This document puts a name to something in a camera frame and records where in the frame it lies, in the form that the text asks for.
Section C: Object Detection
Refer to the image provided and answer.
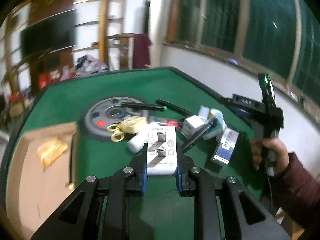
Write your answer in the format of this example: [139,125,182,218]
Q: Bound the maroon sleeve right forearm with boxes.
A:
[270,152,319,239]

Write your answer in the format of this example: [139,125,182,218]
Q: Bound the person's right hand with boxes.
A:
[251,138,290,174]

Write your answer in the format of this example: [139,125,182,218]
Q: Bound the maroon cloth on chair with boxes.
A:
[132,33,152,69]

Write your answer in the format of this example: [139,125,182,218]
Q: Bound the red number six candle pack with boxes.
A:
[148,116,182,130]

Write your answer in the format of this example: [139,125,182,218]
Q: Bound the teal white tissue pack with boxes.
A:
[203,108,227,140]

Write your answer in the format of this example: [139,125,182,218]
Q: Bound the white red medicine box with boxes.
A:
[197,105,210,120]

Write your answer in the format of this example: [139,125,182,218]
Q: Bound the black television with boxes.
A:
[20,9,76,57]

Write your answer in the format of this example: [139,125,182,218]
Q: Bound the black marker green cap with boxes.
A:
[119,102,167,112]

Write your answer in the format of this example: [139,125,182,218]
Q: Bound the grey white medicine box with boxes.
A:
[181,115,205,139]

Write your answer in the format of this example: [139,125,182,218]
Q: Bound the white plastic bottle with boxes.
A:
[127,122,160,154]

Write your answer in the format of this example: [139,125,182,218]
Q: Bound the cream tape roll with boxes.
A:
[120,116,148,134]

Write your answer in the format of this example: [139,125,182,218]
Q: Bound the wooden chair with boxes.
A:
[104,33,136,71]

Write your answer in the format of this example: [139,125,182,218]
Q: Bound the yellow handled scissors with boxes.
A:
[106,124,125,142]

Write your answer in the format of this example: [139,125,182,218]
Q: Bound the blue white small box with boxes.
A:
[210,128,239,165]

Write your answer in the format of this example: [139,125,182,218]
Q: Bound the grey round table centre disc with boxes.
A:
[80,95,154,141]

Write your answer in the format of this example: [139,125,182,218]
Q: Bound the black marker blue cap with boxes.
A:
[155,99,194,116]

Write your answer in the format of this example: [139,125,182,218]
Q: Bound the wooden shelf cabinet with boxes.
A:
[1,0,125,98]

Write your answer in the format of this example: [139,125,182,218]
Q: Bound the cardboard storage box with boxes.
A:
[5,122,77,239]

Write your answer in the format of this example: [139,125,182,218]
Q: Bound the pile of clothes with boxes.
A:
[75,54,108,77]

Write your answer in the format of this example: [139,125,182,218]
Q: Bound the black purple art marker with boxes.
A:
[181,117,217,153]

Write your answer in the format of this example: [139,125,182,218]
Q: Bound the white standing air conditioner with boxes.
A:
[125,0,173,68]

